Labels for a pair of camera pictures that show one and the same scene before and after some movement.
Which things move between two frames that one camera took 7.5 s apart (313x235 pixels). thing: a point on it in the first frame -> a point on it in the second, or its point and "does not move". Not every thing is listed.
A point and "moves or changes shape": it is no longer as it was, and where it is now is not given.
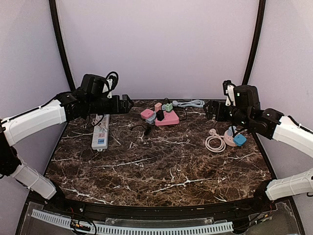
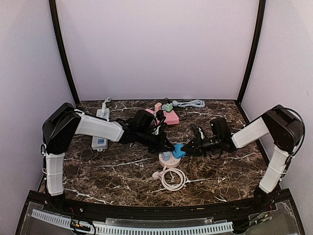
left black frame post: (55, 22) does not move
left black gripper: (125, 109) -> (160, 147)
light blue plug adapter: (230, 131) -> (167, 155)
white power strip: (100, 136) does not move
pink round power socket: (229, 140) moves or changes shape
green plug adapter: (168, 106) does not move
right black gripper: (220, 115) -> (199, 149)
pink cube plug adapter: (158, 106) does not move
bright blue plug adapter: (239, 140) moves or changes shape
